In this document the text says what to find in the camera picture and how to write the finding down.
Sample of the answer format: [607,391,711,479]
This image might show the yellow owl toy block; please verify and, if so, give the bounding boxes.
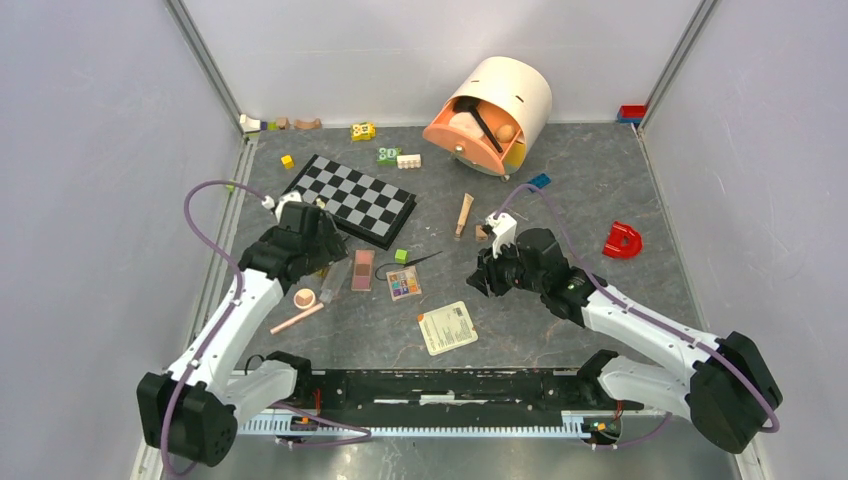
[350,122,376,142]

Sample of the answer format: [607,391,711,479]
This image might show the colourful eyeshadow palette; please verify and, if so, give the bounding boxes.
[387,266,422,301]

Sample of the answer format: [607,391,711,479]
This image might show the cream round drawer cabinet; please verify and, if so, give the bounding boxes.
[424,56,552,158]

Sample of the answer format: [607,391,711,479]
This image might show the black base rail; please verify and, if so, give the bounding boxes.
[284,368,642,428]

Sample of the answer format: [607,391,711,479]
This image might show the pink blush palette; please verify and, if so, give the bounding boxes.
[351,249,375,292]

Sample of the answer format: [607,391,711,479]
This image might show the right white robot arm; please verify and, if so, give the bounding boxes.
[467,228,784,454]

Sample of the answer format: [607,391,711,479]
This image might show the wooden arch block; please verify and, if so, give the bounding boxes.
[293,118,323,130]

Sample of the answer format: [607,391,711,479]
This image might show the small orange sponge ball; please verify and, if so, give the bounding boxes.
[495,124,516,143]

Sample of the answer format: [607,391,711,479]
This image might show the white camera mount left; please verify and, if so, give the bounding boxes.
[261,191,302,222]

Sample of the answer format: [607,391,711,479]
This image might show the wooden handled makeup tool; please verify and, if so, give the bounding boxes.
[454,193,474,239]

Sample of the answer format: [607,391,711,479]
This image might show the red blue brick stack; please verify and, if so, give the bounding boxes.
[616,104,647,124]

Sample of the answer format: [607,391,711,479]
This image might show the black white checkerboard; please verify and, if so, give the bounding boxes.
[285,155,417,250]

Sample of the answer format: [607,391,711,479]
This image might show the white corner bracket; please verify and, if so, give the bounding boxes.
[238,113,264,134]

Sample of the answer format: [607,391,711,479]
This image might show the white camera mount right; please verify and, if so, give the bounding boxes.
[483,212,517,259]

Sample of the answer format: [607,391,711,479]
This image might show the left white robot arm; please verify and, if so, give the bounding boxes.
[136,200,348,466]

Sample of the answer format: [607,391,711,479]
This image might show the red plastic toy piece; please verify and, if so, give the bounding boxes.
[602,221,643,259]

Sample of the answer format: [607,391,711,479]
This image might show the small wooden cube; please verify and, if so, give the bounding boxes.
[474,224,488,242]

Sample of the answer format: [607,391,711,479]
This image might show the black makeup brush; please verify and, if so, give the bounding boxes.
[453,96,503,153]

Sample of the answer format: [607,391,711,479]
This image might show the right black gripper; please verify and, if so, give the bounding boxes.
[465,235,546,298]

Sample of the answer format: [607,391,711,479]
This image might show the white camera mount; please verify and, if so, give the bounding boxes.
[261,191,302,222]
[483,212,517,259]

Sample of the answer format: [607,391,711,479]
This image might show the small round blush pot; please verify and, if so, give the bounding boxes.
[293,288,317,310]

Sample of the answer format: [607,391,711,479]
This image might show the green number block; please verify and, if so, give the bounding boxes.
[376,147,402,165]

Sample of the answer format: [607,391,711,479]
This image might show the blue lego brick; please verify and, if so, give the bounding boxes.
[528,173,551,189]

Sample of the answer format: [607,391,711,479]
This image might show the black tweezers with loop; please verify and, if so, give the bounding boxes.
[373,251,443,281]

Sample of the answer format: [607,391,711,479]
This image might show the white lego brick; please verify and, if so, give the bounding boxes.
[396,154,422,169]

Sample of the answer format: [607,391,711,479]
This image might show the orange top drawer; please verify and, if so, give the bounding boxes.
[423,97,529,178]

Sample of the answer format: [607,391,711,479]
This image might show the white paper sachet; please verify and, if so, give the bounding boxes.
[417,301,478,356]

